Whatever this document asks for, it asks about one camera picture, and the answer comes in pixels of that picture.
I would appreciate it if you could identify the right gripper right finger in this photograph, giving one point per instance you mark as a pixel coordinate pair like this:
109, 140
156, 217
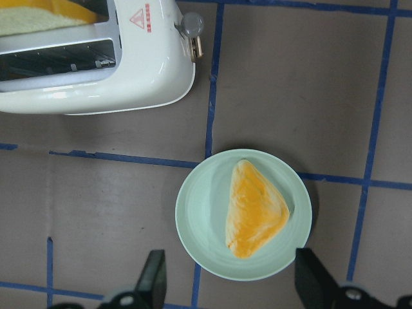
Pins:
316, 288

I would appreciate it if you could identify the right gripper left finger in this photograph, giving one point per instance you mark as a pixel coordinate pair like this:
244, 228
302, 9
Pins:
150, 289

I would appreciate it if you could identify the white toaster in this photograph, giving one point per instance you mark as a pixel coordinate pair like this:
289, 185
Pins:
139, 55

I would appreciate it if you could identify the bread slice in toaster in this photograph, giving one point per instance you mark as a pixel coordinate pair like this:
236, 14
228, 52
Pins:
21, 17

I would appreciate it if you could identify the triangular bread on plate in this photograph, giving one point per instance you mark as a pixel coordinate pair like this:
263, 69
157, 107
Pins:
257, 211

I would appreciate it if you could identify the light green plate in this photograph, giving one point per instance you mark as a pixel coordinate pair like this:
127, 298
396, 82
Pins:
202, 207

